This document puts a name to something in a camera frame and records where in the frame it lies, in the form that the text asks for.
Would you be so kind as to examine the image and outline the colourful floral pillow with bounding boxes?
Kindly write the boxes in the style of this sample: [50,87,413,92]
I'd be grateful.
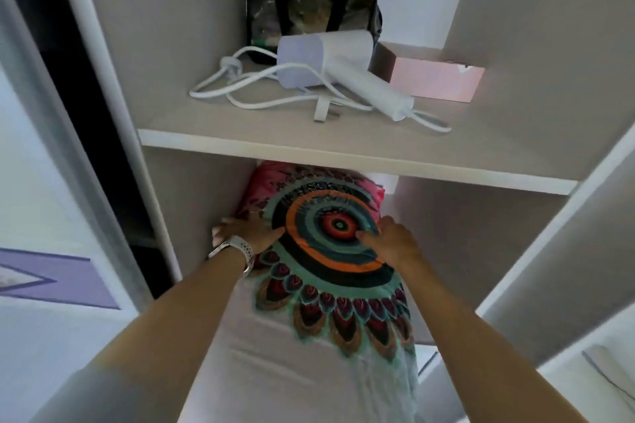
[178,159,420,423]

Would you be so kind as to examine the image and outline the white hair dryer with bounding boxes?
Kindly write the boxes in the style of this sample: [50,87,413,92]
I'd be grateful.
[188,30,453,135]

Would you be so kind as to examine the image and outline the person's left hand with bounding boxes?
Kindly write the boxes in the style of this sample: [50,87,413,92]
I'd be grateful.
[210,209,287,255]

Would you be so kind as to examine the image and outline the clear black toiletry bag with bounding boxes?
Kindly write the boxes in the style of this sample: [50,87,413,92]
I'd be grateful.
[245,0,384,67]

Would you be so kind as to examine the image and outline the person's right hand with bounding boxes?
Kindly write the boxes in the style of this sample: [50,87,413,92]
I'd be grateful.
[356,215,427,275]

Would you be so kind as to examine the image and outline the person's left forearm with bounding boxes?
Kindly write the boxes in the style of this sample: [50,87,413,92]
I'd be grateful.
[29,251,247,423]

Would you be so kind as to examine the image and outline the person's right forearm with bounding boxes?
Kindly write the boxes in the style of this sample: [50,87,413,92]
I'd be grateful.
[399,258,589,423]

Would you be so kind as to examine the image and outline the white smartwatch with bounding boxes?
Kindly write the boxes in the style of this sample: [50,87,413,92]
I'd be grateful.
[207,235,255,279]

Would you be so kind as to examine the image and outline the pink box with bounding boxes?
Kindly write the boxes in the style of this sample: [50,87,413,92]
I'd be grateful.
[372,42,486,104]

